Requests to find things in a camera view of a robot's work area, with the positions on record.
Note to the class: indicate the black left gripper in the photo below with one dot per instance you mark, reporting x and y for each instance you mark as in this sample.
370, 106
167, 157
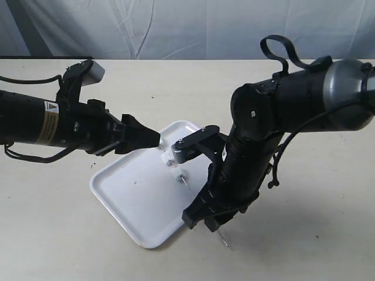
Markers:
96, 131

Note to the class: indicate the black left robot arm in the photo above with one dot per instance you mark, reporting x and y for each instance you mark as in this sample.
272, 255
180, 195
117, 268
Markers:
32, 120

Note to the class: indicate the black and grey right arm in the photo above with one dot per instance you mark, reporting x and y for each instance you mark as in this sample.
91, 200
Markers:
324, 96

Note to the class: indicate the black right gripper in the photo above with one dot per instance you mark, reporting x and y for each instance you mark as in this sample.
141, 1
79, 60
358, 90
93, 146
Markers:
222, 197

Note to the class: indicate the white marshmallow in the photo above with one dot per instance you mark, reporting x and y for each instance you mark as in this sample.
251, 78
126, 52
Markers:
168, 158
180, 174

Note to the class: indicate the white plastic tray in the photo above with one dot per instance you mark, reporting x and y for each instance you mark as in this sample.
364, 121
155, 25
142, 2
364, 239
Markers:
141, 193

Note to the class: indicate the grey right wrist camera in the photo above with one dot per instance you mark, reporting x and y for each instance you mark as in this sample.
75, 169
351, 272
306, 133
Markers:
183, 155

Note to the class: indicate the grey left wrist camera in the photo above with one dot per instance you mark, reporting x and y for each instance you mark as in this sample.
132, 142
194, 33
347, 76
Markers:
94, 74

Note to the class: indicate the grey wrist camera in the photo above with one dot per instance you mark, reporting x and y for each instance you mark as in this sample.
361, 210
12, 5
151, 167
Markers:
94, 74
183, 155

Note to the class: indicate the white backdrop cloth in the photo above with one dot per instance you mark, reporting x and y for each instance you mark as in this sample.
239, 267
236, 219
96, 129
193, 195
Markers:
191, 30

